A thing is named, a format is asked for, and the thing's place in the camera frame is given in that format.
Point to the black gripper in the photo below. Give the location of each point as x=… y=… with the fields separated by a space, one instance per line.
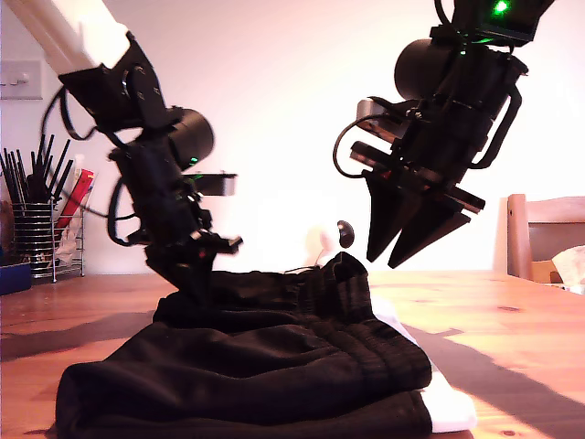
x=169 y=224
x=439 y=151

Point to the black shorts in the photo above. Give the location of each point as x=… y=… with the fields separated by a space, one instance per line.
x=228 y=366

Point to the brown wooden chair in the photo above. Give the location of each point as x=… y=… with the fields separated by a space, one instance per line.
x=518 y=238

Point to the white plastic wrapper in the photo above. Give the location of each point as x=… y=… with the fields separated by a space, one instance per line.
x=72 y=244

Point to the red paper packet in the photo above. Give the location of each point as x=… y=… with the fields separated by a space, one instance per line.
x=77 y=196

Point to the small cardboard box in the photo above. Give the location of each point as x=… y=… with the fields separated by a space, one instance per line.
x=543 y=272

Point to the black chopstick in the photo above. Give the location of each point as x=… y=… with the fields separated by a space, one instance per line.
x=23 y=169
x=17 y=176
x=11 y=174
x=49 y=153
x=35 y=164
x=41 y=151
x=48 y=168
x=5 y=176
x=65 y=179
x=60 y=167

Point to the white tissue paper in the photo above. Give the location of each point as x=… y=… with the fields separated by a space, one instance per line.
x=571 y=265

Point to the blue box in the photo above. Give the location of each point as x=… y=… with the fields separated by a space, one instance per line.
x=16 y=280

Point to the brown wooden block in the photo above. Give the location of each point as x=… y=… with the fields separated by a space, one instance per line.
x=5 y=228

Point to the white dome security camera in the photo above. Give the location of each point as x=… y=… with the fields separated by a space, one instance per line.
x=346 y=235

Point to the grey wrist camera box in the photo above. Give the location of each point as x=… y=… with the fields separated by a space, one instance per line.
x=219 y=184
x=372 y=110

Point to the white wall light switch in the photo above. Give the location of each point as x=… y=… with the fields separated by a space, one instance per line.
x=23 y=82

